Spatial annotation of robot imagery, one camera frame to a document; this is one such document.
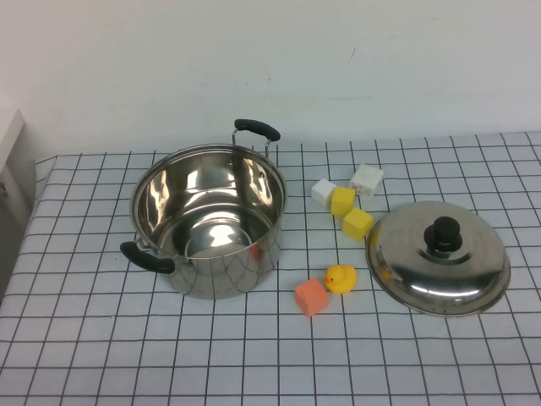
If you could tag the stainless steel pot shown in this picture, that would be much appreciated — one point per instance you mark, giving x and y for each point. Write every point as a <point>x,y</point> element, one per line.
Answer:
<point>220,270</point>

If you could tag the white charger block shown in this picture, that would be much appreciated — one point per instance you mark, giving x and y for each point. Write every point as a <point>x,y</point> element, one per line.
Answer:
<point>366,181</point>

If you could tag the white foam cube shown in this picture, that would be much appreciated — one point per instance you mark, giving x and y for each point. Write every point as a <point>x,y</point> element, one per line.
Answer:
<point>323,191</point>

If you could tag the stainless steel lid black knob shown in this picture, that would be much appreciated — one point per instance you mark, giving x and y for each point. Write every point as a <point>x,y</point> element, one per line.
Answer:
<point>460,275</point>

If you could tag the yellow foam cube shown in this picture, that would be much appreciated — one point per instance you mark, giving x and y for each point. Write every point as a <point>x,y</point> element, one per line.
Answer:
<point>357,224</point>
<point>342,201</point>

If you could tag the yellow rubber duck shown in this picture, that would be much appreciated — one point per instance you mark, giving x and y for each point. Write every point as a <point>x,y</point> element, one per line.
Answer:
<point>341,279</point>

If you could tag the orange foam block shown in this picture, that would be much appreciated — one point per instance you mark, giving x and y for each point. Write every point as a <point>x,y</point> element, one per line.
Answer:
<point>312,298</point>

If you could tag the white black checkered tablecloth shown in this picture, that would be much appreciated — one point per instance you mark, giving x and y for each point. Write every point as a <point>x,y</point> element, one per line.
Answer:
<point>127,359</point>

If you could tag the white cabinet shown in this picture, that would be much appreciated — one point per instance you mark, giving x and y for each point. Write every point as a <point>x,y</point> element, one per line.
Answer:
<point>10,177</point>

